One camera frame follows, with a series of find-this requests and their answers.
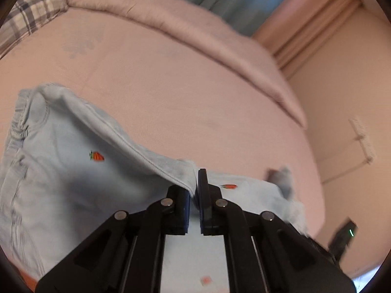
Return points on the blue curtain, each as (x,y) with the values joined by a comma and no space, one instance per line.
(244,0)

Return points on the white power strip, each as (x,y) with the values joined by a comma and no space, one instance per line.
(356,126)
(367,150)

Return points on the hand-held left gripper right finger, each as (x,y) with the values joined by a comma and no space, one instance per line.
(202,210)

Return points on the plaid pillow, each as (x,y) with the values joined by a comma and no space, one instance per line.
(30,9)

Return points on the pink duvet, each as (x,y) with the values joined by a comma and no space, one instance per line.
(183,15)

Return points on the white blue printed cloth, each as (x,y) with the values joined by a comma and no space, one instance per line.
(363,282)

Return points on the bed with pink sheet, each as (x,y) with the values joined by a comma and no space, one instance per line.
(183,97)

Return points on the beige curtain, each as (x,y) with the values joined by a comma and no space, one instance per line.
(317,21)

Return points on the light blue denim pants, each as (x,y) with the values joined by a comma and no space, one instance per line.
(61,164)

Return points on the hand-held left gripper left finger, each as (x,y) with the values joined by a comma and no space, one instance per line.
(182,213)

